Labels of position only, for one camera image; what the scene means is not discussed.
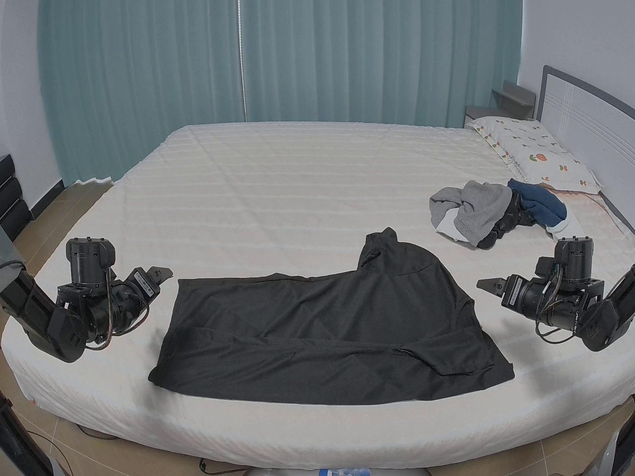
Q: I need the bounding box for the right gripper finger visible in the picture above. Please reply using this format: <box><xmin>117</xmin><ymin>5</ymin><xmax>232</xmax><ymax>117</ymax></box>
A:
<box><xmin>476</xmin><ymin>277</ymin><xmax>508</xmax><ymax>296</ymax></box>

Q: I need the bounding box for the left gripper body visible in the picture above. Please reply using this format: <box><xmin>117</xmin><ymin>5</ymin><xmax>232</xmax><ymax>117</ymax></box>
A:
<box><xmin>118</xmin><ymin>266</ymin><xmax>160</xmax><ymax>311</ymax></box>

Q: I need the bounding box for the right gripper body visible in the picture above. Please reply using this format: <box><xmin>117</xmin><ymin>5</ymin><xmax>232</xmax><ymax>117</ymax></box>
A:
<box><xmin>502</xmin><ymin>276</ymin><xmax>544</xmax><ymax>321</ymax></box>

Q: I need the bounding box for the black T-shirt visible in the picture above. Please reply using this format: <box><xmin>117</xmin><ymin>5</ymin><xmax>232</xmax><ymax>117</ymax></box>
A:
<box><xmin>148</xmin><ymin>227</ymin><xmax>515</xmax><ymax>405</ymax></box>

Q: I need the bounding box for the pile of clothes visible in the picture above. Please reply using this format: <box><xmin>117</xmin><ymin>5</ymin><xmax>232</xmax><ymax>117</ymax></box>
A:
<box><xmin>429</xmin><ymin>178</ymin><xmax>581</xmax><ymax>251</ymax></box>

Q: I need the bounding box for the bed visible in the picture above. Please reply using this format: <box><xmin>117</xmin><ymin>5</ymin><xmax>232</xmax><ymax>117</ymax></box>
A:
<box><xmin>0</xmin><ymin>65</ymin><xmax>635</xmax><ymax>470</ymax></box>

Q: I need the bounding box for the white printed pillow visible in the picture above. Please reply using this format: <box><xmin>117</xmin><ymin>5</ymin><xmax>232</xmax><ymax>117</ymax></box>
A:
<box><xmin>466</xmin><ymin>116</ymin><xmax>605</xmax><ymax>196</ymax></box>

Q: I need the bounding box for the black chest of drawers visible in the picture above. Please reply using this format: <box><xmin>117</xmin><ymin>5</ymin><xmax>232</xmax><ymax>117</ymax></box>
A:
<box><xmin>0</xmin><ymin>154</ymin><xmax>34</xmax><ymax>242</ymax></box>

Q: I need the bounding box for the grey bedside table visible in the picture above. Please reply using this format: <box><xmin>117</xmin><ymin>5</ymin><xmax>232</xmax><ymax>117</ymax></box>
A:
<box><xmin>465</xmin><ymin>80</ymin><xmax>536</xmax><ymax>128</ymax></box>

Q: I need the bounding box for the blue-green curtain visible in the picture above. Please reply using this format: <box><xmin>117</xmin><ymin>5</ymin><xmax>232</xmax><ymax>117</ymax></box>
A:
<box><xmin>37</xmin><ymin>0</ymin><xmax>246</xmax><ymax>184</ymax></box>
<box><xmin>238</xmin><ymin>0</ymin><xmax>524</xmax><ymax>129</ymax></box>

